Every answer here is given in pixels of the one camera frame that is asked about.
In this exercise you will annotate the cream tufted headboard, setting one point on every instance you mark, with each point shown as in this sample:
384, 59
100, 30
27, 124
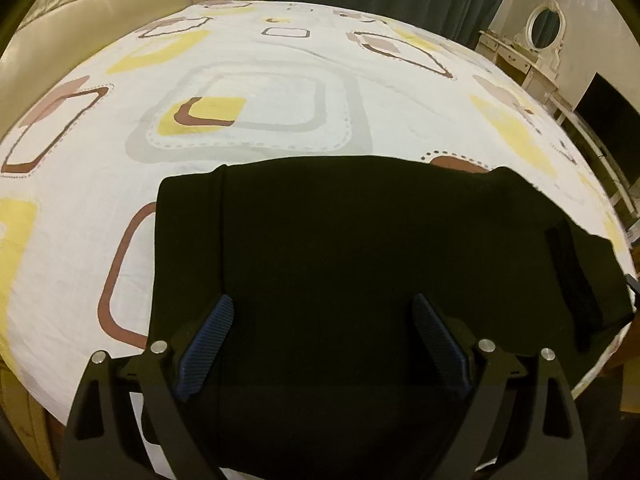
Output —
100, 0

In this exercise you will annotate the printed bedsheet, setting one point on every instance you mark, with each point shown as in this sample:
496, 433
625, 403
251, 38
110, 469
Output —
250, 110

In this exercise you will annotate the white vanity table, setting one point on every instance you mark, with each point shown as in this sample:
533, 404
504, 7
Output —
520, 65

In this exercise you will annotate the white television stand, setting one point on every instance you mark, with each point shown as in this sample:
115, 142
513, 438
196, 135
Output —
600, 160

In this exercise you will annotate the oval vanity mirror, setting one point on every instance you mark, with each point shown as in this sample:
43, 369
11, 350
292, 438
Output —
545, 27

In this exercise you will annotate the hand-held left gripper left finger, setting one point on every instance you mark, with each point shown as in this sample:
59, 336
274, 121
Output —
210, 340

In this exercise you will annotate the black pants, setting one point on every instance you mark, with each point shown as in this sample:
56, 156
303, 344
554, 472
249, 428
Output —
350, 240

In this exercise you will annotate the black flat television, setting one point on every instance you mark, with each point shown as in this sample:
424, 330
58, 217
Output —
607, 110

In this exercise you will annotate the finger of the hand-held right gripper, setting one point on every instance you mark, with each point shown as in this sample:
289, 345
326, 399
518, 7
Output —
632, 282

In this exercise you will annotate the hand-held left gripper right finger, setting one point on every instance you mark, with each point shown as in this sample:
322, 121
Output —
437, 340

